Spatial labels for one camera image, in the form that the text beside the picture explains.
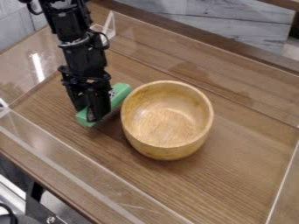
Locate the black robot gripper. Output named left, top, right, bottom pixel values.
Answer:
left=59, top=38, right=112, bottom=122

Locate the green rectangular block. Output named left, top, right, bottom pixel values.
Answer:
left=76, top=82, right=132, bottom=127

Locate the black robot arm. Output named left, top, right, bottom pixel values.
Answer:
left=18, top=0, right=112, bottom=123

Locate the brown wooden bowl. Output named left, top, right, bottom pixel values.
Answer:
left=120, top=80, right=215, bottom=160

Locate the clear acrylic tray wall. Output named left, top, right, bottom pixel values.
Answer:
left=0, top=107, right=188, bottom=224

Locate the black table leg bracket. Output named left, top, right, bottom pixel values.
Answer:
left=24, top=182, right=68, bottom=224

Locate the black cable under table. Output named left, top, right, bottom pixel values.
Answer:
left=0, top=201, right=19, bottom=224

